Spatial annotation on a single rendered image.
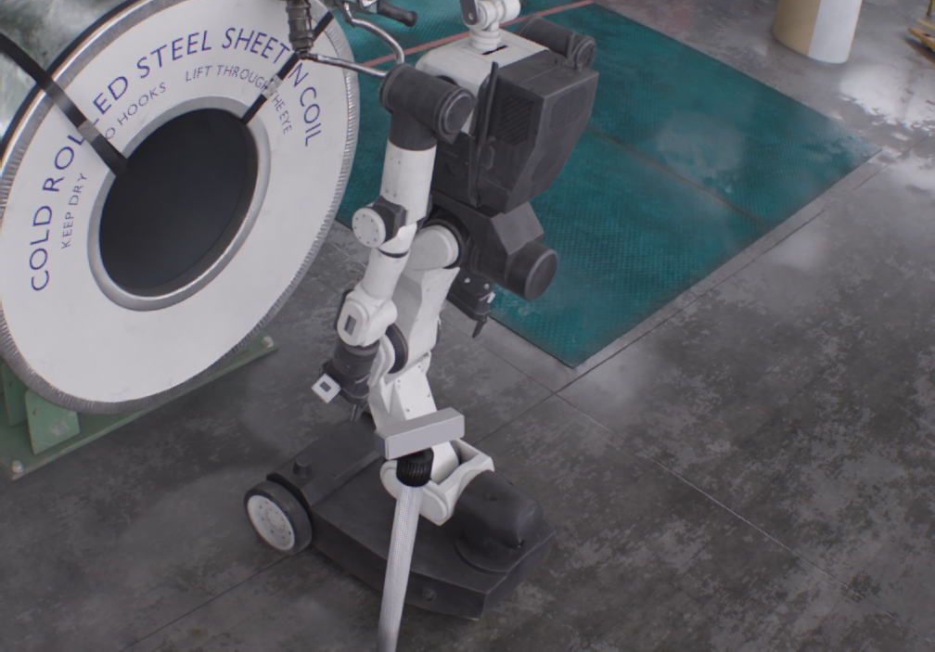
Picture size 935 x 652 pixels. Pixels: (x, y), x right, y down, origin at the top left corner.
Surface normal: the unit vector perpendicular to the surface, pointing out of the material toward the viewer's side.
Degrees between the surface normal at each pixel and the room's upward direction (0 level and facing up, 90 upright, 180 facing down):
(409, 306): 90
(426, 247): 90
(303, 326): 0
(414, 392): 60
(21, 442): 0
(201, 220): 44
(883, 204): 0
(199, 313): 90
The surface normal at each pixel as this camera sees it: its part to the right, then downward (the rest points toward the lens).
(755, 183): 0.15, -0.80
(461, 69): -0.29, -0.34
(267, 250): 0.73, 0.48
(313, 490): 0.66, -0.26
